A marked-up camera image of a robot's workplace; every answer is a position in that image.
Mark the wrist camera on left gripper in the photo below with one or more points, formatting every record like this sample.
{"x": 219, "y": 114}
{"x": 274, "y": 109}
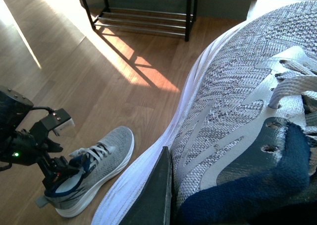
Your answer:
{"x": 57, "y": 121}

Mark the black metal shoe rack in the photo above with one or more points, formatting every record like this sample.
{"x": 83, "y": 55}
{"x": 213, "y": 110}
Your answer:
{"x": 163, "y": 17}

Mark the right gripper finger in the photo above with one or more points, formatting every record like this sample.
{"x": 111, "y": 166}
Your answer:
{"x": 153, "y": 205}

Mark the grey knit sneaker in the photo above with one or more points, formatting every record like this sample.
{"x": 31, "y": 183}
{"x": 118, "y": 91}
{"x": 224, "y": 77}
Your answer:
{"x": 243, "y": 141}
{"x": 97, "y": 164}

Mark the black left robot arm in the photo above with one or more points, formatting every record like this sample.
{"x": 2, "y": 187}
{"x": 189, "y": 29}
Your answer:
{"x": 13, "y": 109}

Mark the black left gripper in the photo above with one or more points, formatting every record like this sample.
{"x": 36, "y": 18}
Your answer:
{"x": 26, "y": 149}

